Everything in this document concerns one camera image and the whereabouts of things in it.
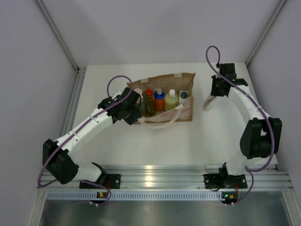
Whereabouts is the green bottle beige cap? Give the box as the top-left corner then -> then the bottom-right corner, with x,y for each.
134,88 -> 143,112

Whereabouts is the red capped oil bottle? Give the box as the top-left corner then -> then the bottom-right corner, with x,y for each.
145,89 -> 156,117

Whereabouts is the blue capped orange bottle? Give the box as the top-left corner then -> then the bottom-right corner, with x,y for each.
154,88 -> 165,112

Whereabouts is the white box dark cap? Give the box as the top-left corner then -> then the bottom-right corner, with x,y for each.
178,90 -> 189,105

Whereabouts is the brown jute canvas bag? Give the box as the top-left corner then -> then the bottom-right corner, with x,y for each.
127,73 -> 196,129

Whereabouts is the pale yellow pump bottle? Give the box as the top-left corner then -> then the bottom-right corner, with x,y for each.
165,89 -> 179,111

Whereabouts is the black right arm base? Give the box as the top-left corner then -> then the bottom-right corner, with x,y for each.
203,173 -> 248,191

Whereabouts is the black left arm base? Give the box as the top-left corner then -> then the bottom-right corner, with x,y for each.
79,174 -> 121,189

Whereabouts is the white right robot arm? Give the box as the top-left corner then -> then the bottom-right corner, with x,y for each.
207,63 -> 282,187

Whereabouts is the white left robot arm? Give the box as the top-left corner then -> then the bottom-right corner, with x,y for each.
42,87 -> 142,188

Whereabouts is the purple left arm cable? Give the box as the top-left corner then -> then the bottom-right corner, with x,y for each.
37,75 -> 135,208

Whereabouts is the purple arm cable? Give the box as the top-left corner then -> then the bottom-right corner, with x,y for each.
206,45 -> 276,207
37,75 -> 135,208

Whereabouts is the aluminium frame rail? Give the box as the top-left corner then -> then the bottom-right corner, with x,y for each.
37,164 -> 293,189

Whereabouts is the grey slotted cable duct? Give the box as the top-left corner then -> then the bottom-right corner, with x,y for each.
47,191 -> 235,201

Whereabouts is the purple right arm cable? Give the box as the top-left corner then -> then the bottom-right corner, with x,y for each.
206,45 -> 276,207

